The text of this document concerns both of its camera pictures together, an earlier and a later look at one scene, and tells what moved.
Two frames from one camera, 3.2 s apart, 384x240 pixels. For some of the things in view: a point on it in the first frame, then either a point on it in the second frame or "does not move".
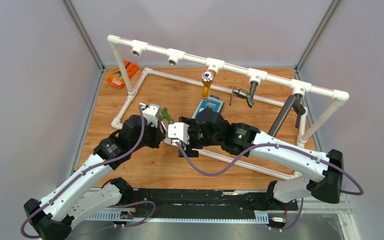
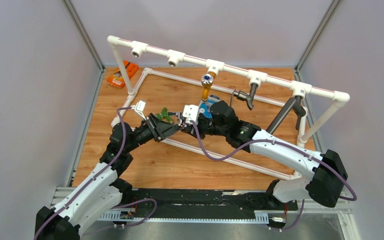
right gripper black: (192, 126) to (190, 129)
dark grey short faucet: (245, 94) does not move
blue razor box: (213, 103) does not move
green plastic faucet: (164, 114) does not move
